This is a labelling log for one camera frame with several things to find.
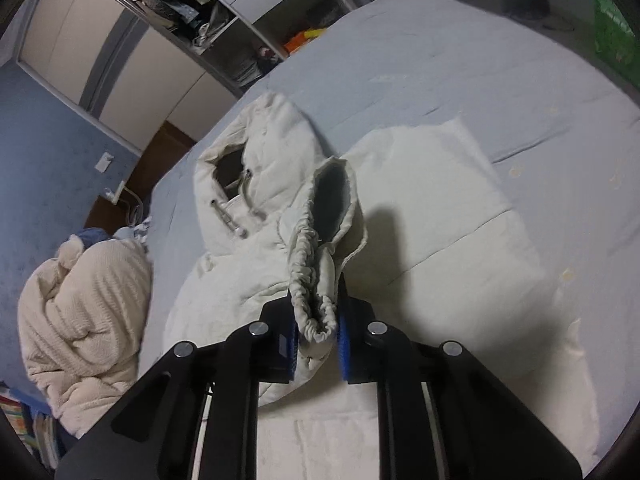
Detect cream white hooded jacket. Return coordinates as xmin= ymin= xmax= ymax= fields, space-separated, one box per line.
xmin=164 ymin=93 xmax=599 ymax=479

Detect white wardrobe sliding door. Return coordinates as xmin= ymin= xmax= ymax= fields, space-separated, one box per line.
xmin=17 ymin=0 xmax=241 ymax=154

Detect brown wooden headboard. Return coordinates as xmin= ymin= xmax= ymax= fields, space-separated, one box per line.
xmin=85 ymin=122 xmax=195 ymax=234

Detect light blue bed sheet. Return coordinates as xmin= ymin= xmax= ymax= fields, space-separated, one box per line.
xmin=139 ymin=0 xmax=639 ymax=469

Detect white charger cable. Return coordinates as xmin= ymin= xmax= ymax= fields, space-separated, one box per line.
xmin=102 ymin=179 xmax=147 ymax=229

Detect cream knitted blanket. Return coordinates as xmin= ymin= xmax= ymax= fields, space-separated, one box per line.
xmin=17 ymin=235 xmax=152 ymax=438

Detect white wall socket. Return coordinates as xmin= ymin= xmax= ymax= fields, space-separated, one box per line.
xmin=94 ymin=152 xmax=114 ymax=174

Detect stacked books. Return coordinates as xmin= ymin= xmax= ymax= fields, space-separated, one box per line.
xmin=1 ymin=384 xmax=61 ymax=472

